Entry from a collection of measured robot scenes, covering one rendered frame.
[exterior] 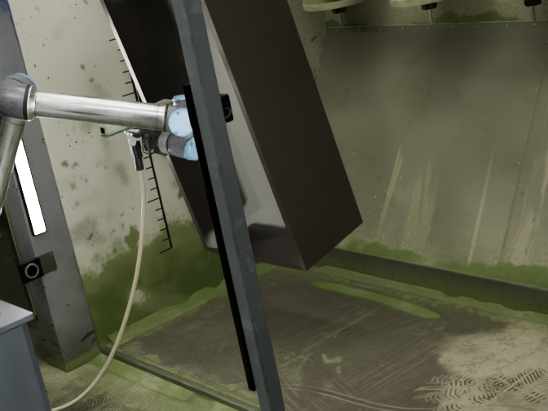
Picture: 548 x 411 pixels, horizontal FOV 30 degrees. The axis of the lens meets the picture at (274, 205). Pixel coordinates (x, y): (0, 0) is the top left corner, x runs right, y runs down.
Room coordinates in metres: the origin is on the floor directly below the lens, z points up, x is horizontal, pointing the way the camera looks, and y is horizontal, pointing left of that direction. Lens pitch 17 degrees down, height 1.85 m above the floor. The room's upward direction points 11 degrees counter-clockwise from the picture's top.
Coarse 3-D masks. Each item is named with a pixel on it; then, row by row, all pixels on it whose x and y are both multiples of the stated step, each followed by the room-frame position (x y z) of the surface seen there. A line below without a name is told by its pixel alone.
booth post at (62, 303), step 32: (0, 0) 4.22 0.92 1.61; (0, 32) 4.20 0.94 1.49; (0, 64) 4.17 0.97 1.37; (32, 128) 4.21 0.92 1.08; (32, 160) 4.19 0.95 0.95; (64, 224) 4.23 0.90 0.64; (32, 256) 4.15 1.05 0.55; (64, 256) 4.21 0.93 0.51; (32, 288) 4.22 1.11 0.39; (64, 288) 4.19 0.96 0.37; (64, 320) 4.16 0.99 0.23; (64, 352) 4.14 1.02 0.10; (96, 352) 4.23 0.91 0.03
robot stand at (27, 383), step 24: (24, 312) 3.26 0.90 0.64; (0, 336) 3.17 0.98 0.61; (24, 336) 3.22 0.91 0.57; (0, 360) 3.16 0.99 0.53; (24, 360) 3.21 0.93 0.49; (0, 384) 3.14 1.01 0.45; (24, 384) 3.19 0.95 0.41; (0, 408) 3.13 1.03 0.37; (24, 408) 3.18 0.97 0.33; (48, 408) 3.24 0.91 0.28
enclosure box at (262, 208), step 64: (128, 0) 3.98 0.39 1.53; (256, 0) 3.60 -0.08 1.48; (128, 64) 3.93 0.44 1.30; (256, 64) 3.56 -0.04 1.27; (256, 128) 3.52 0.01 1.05; (320, 128) 3.72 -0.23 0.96; (192, 192) 4.05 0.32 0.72; (256, 192) 4.25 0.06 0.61; (320, 192) 3.69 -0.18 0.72; (256, 256) 3.80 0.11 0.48; (320, 256) 3.65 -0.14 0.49
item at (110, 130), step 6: (162, 102) 3.71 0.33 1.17; (168, 102) 3.71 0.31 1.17; (102, 126) 3.54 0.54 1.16; (108, 126) 3.53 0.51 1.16; (114, 126) 3.55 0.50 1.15; (120, 126) 3.56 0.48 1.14; (108, 132) 3.53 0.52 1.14; (114, 132) 3.55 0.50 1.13; (120, 132) 3.57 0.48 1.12; (126, 132) 3.58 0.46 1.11; (138, 144) 3.62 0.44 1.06; (132, 150) 3.62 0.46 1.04; (138, 150) 3.62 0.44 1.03; (132, 156) 3.63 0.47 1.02; (138, 156) 3.62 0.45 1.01; (138, 162) 3.62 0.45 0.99; (138, 168) 3.62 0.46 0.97
